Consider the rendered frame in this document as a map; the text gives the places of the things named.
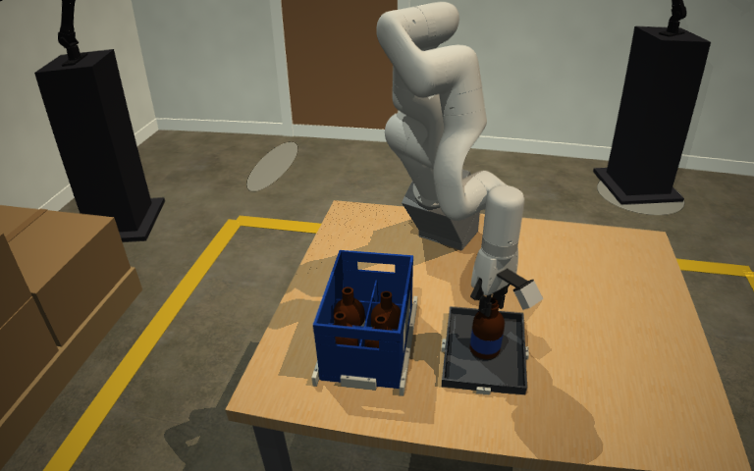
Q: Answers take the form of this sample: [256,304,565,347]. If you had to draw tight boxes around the blue crate with cross dividers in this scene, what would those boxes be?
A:
[313,250,413,389]

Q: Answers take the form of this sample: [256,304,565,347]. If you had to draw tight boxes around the brown glass bottle with blue label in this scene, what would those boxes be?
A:
[470,297,505,359]

